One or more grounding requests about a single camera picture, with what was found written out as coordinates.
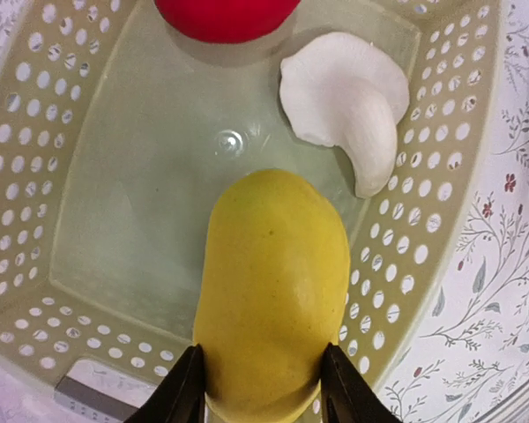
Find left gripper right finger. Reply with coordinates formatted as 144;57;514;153
320;343;395;423

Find green perforated plastic basket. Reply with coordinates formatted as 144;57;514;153
0;1;507;422

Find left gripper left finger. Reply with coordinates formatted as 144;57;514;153
127;345;205;423

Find white toy garlic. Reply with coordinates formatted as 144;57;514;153
279;32;410;198

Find red toy apple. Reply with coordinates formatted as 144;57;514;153
155;0;300;44

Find floral table mat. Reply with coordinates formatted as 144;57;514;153
0;1;529;422

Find yellow toy mango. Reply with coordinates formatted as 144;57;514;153
193;169;350;422

